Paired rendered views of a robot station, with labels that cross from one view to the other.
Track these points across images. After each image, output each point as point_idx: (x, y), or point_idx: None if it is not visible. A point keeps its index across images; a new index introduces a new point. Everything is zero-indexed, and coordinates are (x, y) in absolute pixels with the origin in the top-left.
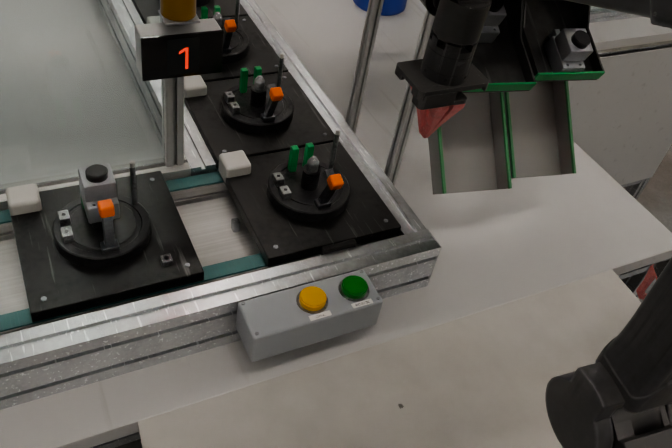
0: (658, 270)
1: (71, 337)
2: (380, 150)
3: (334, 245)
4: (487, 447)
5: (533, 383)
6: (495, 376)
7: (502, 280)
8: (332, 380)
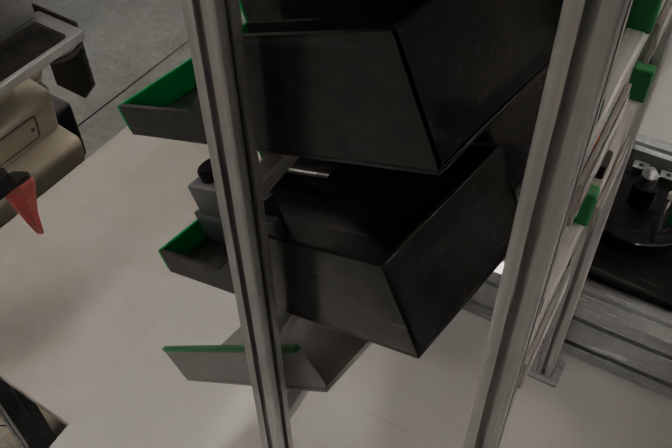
0: (24, 172)
1: None
2: None
3: None
4: (161, 139)
5: (138, 207)
6: (177, 192)
7: (214, 298)
8: None
